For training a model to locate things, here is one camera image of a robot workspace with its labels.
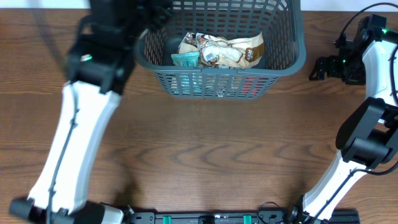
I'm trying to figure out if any red spaghetti package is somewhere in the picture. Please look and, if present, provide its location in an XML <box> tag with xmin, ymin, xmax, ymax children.
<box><xmin>241</xmin><ymin>77</ymin><xmax>268</xmax><ymax>96</ymax></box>

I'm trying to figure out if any white brown snack bag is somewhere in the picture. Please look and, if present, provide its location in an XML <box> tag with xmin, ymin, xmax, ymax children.
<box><xmin>177</xmin><ymin>32</ymin><xmax>199</xmax><ymax>54</ymax></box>

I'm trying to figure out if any teal wet wipes pack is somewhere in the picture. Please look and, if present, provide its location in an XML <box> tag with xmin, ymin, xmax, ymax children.
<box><xmin>171</xmin><ymin>52</ymin><xmax>202</xmax><ymax>95</ymax></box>

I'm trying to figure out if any beige snack bag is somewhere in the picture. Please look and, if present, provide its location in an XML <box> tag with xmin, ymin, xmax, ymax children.
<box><xmin>196</xmin><ymin>33</ymin><xmax>226</xmax><ymax>67</ymax></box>

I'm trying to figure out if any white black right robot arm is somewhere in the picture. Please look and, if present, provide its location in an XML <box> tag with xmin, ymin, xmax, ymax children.
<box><xmin>286</xmin><ymin>14</ymin><xmax>397</xmax><ymax>223</ymax></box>

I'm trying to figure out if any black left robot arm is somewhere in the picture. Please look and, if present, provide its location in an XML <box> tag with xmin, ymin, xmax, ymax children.
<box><xmin>9</xmin><ymin>0</ymin><xmax>172</xmax><ymax>223</ymax></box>

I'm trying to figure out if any grey plastic basket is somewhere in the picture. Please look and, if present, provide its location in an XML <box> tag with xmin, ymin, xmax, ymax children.
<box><xmin>136</xmin><ymin>0</ymin><xmax>306</xmax><ymax>99</ymax></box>

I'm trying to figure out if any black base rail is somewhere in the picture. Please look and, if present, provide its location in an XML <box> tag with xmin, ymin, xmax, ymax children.
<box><xmin>124</xmin><ymin>205</ymin><xmax>360</xmax><ymax>224</ymax></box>

